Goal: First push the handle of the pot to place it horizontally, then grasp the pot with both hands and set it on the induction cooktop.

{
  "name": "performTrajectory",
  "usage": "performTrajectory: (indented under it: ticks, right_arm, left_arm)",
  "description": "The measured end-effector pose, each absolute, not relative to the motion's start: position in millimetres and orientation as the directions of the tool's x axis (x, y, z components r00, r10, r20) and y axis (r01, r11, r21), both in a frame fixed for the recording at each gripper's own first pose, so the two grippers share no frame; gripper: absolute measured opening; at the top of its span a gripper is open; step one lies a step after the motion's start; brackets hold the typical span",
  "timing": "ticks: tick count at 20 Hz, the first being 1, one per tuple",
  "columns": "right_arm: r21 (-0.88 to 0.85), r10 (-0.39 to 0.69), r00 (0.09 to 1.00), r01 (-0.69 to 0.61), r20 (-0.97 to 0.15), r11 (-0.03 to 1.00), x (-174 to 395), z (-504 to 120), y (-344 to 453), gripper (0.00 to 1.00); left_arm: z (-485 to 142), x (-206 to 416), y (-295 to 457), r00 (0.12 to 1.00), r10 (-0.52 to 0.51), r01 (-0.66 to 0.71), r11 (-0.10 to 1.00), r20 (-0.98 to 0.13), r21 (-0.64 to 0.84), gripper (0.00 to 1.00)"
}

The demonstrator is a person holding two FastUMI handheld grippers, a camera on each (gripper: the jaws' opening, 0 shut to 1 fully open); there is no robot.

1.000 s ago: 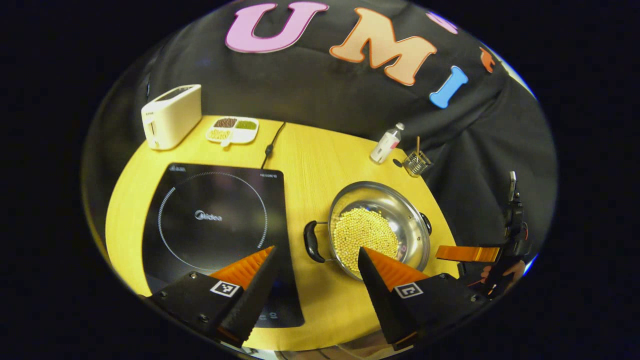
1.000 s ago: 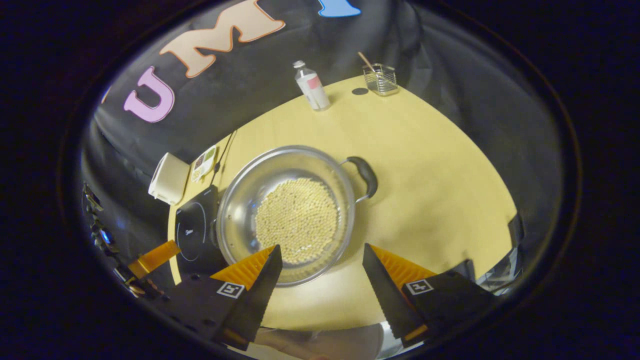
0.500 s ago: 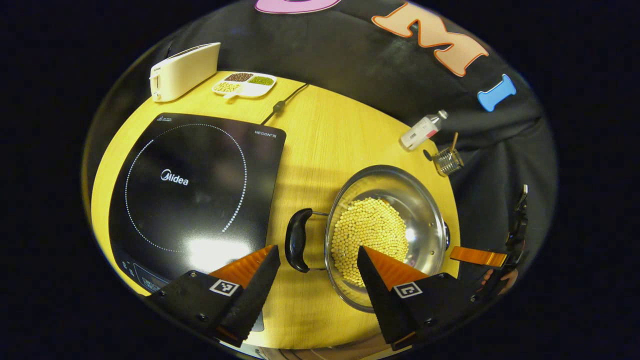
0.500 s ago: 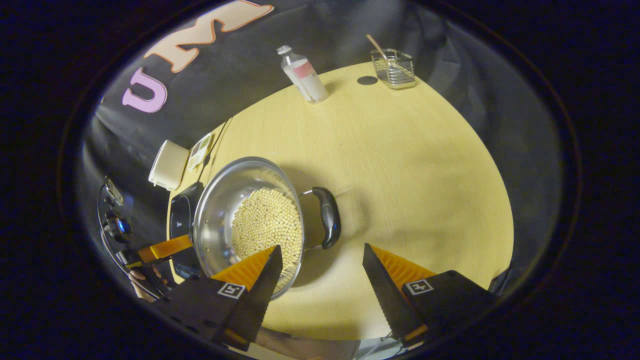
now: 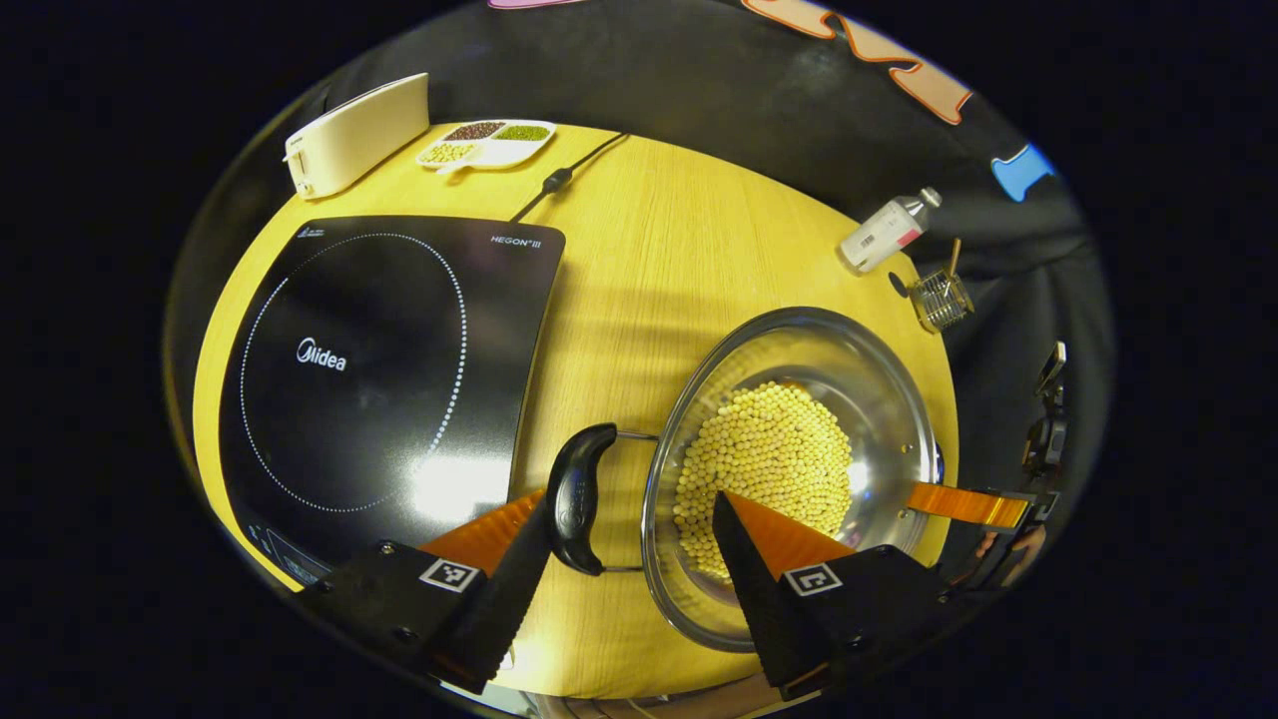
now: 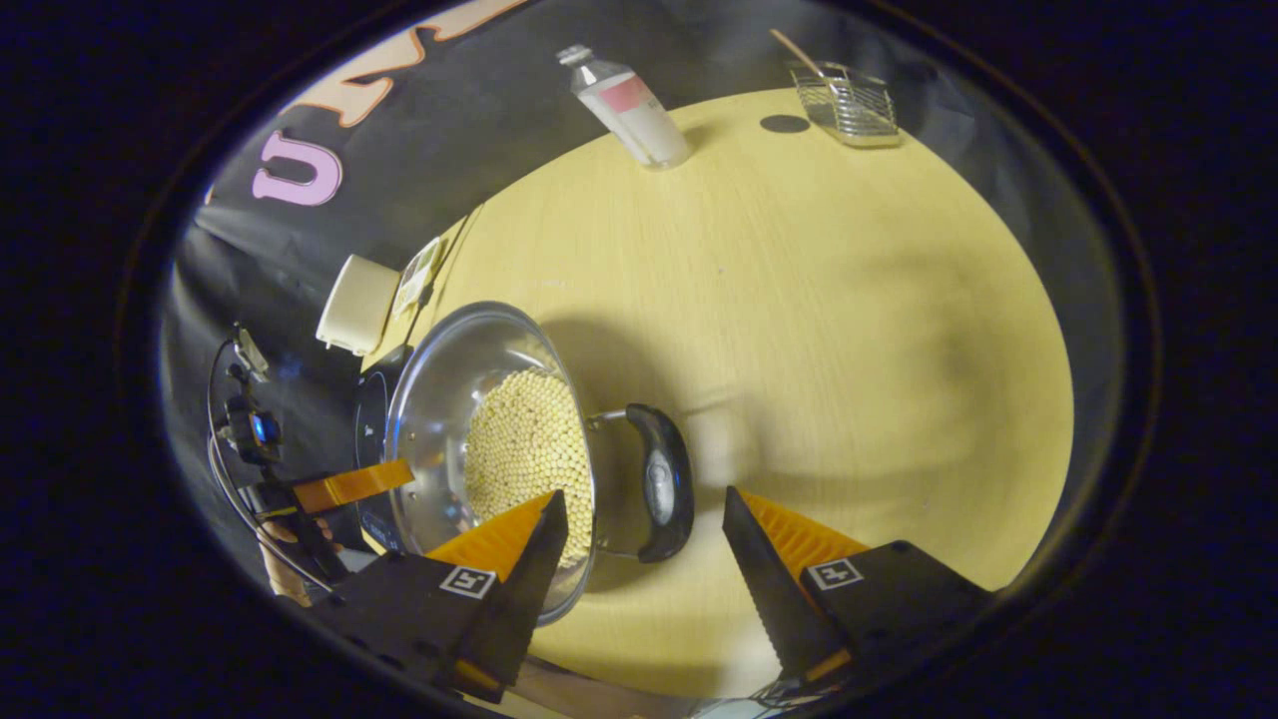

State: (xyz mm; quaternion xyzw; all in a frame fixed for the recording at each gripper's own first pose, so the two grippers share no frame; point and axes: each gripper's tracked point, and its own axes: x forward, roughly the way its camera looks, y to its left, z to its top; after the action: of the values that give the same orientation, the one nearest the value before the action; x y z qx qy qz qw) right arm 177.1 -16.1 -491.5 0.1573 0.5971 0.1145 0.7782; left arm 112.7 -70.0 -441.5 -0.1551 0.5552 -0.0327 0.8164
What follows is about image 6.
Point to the clear plastic bottle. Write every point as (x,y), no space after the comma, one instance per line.
(634,110)

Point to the small dark round disc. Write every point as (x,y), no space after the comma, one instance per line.
(785,124)

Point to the white divided dish of beans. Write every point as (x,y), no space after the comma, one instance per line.
(419,275)

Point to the wooden stick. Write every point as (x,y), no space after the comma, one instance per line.
(797,52)

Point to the white toaster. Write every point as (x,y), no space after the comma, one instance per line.
(357,305)

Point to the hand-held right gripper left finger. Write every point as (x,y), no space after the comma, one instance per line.
(524,599)

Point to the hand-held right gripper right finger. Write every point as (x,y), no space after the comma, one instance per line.
(764,589)

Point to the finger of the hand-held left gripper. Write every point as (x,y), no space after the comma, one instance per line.
(349,486)

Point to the black backdrop cloth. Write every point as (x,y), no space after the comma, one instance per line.
(449,120)

